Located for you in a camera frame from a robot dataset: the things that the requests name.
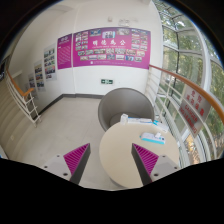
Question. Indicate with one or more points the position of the staircase railing orange handrail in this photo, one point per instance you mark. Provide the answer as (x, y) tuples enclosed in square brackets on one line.
[(24, 100)]

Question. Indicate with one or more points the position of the white power strip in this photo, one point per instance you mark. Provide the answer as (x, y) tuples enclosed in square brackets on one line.
[(149, 137)]

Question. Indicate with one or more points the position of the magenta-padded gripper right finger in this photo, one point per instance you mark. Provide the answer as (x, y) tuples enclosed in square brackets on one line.
[(152, 167)]

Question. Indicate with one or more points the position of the white photo wall panel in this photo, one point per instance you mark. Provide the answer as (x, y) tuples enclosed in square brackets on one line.
[(49, 63)]

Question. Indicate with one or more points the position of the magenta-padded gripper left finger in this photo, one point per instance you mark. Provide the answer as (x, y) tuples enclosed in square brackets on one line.
[(71, 165)]

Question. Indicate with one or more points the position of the orange handrail window railing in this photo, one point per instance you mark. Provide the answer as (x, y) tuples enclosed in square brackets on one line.
[(166, 90)]

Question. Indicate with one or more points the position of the green exit sign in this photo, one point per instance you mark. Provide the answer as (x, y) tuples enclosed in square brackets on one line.
[(106, 81)]

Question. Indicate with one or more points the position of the narrow magenta wall poster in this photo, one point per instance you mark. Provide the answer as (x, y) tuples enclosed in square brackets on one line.
[(64, 47)]

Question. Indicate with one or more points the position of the white and blue flat box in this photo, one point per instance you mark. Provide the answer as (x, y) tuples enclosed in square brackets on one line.
[(139, 121)]

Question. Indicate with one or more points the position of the grey tub armchair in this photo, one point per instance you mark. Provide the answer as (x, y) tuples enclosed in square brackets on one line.
[(123, 101)]

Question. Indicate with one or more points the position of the red and white warning sign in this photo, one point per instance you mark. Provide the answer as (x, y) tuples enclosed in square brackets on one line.
[(195, 109)]

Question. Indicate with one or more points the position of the large magenta wall poster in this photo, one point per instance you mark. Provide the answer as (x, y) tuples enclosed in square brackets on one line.
[(112, 46)]

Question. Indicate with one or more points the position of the white charger plug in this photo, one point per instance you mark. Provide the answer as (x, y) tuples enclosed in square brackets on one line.
[(158, 135)]

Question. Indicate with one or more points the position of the round beige table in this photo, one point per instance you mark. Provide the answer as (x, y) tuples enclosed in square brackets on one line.
[(115, 151)]

